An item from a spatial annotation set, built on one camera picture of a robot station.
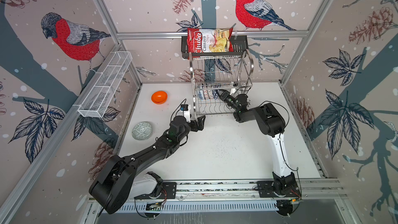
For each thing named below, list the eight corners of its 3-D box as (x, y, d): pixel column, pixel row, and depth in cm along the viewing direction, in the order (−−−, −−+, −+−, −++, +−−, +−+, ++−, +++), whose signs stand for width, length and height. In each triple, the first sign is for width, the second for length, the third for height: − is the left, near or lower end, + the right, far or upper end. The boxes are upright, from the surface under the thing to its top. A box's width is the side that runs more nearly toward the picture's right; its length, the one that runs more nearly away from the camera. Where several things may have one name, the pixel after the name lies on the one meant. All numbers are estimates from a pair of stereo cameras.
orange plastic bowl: (151, 104, 109) (149, 101, 106) (154, 94, 115) (152, 90, 112) (166, 104, 109) (165, 101, 106) (168, 94, 115) (167, 91, 112)
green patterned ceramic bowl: (132, 141, 93) (129, 137, 89) (137, 125, 100) (135, 121, 96) (150, 141, 93) (147, 137, 89) (153, 125, 100) (151, 121, 96)
